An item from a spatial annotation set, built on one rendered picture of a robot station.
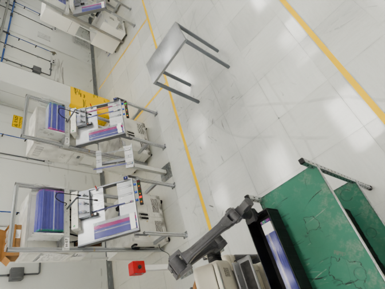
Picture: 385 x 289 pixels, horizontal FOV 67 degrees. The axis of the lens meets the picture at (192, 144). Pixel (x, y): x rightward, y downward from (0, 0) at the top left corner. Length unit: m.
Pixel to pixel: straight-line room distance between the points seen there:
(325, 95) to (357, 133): 0.50
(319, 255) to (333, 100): 1.65
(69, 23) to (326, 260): 6.63
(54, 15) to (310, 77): 5.52
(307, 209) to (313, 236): 0.15
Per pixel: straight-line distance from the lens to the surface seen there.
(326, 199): 1.79
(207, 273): 1.75
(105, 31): 7.34
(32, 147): 4.45
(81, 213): 3.76
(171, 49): 3.75
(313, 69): 3.27
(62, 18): 7.23
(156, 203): 4.27
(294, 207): 1.87
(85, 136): 4.45
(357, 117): 2.89
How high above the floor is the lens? 2.58
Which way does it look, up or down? 39 degrees down
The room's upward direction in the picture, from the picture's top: 72 degrees counter-clockwise
